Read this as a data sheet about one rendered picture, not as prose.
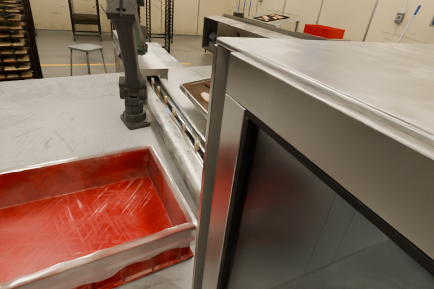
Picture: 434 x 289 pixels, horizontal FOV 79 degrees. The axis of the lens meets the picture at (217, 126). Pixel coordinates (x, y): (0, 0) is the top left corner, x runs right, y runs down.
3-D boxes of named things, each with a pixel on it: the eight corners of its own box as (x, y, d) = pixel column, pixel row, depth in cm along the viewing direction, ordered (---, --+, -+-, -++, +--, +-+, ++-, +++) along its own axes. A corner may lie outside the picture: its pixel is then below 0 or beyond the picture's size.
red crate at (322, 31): (302, 32, 428) (304, 24, 422) (318, 33, 444) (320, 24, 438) (327, 38, 389) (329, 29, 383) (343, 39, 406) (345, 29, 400)
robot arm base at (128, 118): (119, 117, 110) (129, 130, 102) (118, 99, 107) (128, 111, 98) (139, 114, 115) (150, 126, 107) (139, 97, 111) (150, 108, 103)
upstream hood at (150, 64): (113, 38, 243) (112, 28, 239) (133, 39, 250) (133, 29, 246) (135, 82, 143) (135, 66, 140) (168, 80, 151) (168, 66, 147)
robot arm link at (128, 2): (97, 2, 67) (137, 6, 69) (104, -29, 74) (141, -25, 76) (121, 103, 105) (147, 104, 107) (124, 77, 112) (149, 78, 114)
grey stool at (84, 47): (91, 83, 371) (86, 50, 350) (70, 79, 380) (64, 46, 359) (108, 77, 402) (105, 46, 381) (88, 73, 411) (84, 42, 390)
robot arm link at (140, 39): (101, -9, 73) (142, -5, 74) (103, -27, 73) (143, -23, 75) (125, 55, 114) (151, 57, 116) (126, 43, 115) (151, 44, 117)
